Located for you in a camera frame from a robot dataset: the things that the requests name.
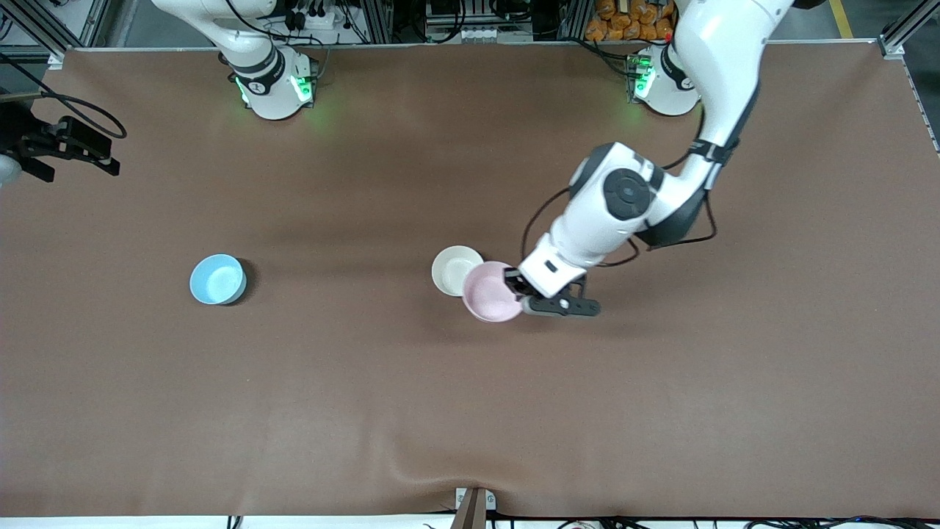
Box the white power strip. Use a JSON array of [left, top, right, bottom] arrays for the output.
[[289, 4, 347, 32]]

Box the pink bowl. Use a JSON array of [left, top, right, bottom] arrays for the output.
[[462, 260, 527, 324]]

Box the blue bowl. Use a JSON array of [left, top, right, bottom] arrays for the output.
[[189, 253, 248, 306]]

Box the white terminal block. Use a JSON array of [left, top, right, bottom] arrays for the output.
[[457, 24, 532, 43]]

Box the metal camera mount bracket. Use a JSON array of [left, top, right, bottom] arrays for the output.
[[453, 486, 499, 529]]

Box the white bowl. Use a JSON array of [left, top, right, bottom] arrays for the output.
[[430, 245, 486, 298]]

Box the brown table cloth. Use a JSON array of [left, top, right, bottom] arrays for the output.
[[0, 40, 940, 519]]

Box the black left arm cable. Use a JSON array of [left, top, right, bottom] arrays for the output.
[[521, 103, 719, 270]]

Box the aluminium corner frame post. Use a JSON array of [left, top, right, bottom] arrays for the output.
[[877, 0, 940, 61], [0, 0, 112, 71]]

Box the orange snack packets pile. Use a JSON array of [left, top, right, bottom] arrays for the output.
[[585, 0, 676, 43]]

